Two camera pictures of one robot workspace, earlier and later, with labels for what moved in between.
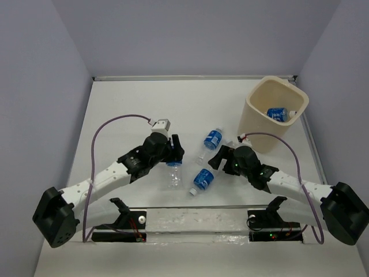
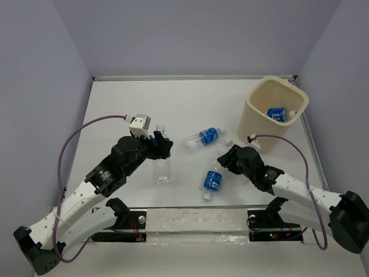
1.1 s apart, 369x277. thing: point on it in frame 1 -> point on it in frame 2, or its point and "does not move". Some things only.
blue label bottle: x=174 y=176 -> x=161 y=168
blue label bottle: x=280 y=113 does not move
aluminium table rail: x=187 y=78 does not move
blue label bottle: x=211 y=142 -> x=206 y=137
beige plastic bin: x=273 y=103 does not move
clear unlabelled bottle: x=230 y=144 does not move
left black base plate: x=127 y=220 does not move
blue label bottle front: x=202 y=180 -> x=213 y=179
